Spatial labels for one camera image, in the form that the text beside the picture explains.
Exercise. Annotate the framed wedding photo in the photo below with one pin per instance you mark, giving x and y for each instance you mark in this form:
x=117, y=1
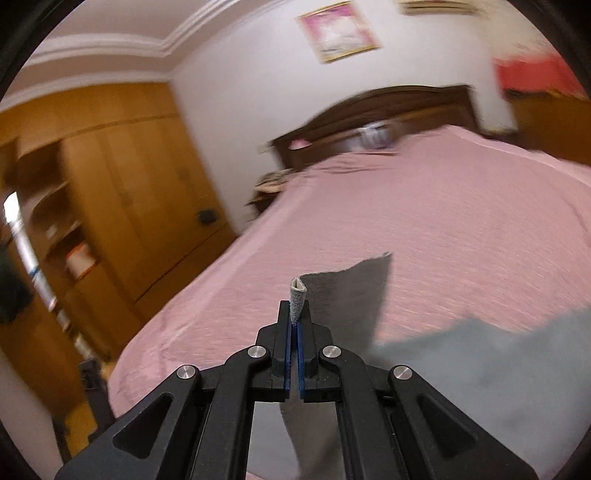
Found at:
x=338, y=31

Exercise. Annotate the pink floral bed cover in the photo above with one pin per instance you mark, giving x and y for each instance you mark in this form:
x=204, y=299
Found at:
x=474, y=227

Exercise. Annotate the orange wooden wardrobe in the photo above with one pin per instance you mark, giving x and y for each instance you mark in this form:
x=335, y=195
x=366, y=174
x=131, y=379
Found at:
x=109, y=184

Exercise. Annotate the dark wooden headboard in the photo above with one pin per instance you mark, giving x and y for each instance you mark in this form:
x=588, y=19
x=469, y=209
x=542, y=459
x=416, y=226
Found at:
x=376, y=119

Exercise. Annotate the wall air conditioner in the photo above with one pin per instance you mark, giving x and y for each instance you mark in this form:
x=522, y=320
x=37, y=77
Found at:
x=416, y=7

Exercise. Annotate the black wardrobe door knob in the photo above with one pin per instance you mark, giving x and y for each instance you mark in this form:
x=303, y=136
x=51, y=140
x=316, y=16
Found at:
x=207, y=216

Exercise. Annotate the red and cream curtain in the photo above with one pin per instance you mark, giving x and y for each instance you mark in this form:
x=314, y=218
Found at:
x=536, y=68

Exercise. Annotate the grey fleece pants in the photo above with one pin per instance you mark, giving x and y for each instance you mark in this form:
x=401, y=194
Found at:
x=529, y=390

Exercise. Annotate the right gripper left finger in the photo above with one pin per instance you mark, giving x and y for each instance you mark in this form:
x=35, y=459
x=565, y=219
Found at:
x=272, y=381

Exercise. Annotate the wooden low cabinet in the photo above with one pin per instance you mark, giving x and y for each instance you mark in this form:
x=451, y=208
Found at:
x=556, y=124

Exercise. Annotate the clothes pile on nightstand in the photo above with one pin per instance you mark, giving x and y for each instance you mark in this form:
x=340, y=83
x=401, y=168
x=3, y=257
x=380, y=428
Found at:
x=268, y=188

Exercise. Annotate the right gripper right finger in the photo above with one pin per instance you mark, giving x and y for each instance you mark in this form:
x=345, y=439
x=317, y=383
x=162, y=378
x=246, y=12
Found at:
x=314, y=381

